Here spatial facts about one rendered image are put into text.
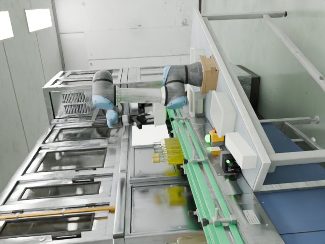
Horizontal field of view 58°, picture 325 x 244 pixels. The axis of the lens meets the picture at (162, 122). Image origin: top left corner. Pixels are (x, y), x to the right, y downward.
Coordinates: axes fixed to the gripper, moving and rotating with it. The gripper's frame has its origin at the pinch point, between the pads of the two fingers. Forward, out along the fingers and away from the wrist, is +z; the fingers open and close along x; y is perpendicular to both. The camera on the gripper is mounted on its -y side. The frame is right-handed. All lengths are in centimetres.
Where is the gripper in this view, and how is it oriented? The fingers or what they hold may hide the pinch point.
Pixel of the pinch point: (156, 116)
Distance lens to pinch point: 210.4
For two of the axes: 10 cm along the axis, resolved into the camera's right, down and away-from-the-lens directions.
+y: -0.9, -6.5, 7.6
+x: 1.3, 7.4, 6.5
